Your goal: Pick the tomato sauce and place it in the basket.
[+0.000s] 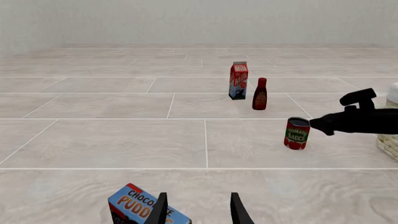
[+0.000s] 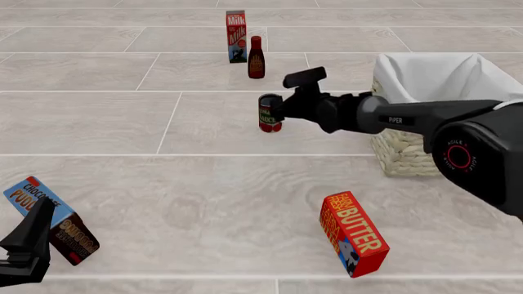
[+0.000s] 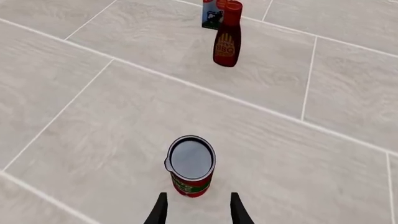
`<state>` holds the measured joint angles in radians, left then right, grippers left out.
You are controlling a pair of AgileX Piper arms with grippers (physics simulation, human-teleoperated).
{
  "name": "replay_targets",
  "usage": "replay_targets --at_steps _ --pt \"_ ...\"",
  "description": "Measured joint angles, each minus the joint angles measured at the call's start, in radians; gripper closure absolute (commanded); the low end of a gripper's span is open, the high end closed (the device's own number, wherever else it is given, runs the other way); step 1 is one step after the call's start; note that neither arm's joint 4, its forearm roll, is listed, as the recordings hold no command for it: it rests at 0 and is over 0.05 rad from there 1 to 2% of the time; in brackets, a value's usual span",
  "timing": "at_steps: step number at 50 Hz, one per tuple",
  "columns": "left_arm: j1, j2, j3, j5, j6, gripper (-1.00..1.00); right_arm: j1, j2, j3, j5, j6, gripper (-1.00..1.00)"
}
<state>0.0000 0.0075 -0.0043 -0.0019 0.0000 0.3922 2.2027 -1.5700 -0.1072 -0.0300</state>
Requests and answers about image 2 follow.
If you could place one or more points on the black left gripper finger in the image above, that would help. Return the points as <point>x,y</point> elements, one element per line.
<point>34,228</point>

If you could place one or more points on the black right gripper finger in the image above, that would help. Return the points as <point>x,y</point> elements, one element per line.
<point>278,112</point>

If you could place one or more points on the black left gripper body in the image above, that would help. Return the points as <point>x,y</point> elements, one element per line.
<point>22,269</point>

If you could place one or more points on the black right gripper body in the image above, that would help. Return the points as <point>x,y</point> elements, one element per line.
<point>302,105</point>

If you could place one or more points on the tomato sauce tin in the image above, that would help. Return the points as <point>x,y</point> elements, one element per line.
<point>265,121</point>

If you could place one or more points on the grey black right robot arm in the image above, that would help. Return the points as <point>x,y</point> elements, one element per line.
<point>470,134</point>

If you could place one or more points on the dark red sauce bottle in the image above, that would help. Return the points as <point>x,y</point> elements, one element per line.
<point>256,62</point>

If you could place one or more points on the pale wicker basket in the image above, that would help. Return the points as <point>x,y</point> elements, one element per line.
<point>402,153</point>

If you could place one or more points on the white cloth basket liner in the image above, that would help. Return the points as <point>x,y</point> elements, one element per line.
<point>429,76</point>

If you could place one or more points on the blue brown chocolate pudding box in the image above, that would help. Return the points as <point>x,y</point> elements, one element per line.
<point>71,232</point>

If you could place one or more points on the red and white milk carton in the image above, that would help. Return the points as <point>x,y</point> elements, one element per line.
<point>236,36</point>

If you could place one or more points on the red butter box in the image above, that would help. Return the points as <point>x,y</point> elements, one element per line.
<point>359,235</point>

